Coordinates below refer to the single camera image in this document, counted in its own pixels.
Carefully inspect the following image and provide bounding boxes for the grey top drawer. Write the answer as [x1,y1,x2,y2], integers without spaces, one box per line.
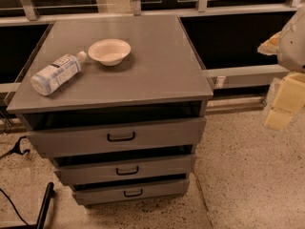
[28,117,206,157]

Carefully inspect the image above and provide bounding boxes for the grey drawer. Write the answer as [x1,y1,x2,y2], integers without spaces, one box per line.
[72,178,190,206]
[28,117,206,157]
[55,154,196,186]

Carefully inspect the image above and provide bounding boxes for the grey drawer cabinet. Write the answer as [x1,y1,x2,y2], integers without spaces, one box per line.
[8,15,213,192]

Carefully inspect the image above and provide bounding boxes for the grey bottom drawer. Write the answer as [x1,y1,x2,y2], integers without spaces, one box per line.
[72,178,190,206]

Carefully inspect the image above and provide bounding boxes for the clear plastic water bottle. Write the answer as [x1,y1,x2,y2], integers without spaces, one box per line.
[30,52,87,96]

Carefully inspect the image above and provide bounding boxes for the metal window railing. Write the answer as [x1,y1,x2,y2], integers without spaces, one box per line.
[0,0,305,113]

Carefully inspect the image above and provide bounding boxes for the black stand leg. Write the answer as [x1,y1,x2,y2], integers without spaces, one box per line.
[0,182,55,229]

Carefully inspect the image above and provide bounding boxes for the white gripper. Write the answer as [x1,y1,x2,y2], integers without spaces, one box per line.
[257,6,305,131]

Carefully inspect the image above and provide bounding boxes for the black clamp on floor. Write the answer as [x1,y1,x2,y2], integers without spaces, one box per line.
[0,135,30,159]

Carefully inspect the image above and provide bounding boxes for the grey middle drawer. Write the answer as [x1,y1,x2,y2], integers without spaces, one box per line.
[55,154,196,186]

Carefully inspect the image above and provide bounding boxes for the black floor cable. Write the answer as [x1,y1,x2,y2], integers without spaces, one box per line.
[0,187,31,227]

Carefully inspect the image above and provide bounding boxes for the white bowl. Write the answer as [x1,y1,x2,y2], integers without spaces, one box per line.
[89,39,131,66]

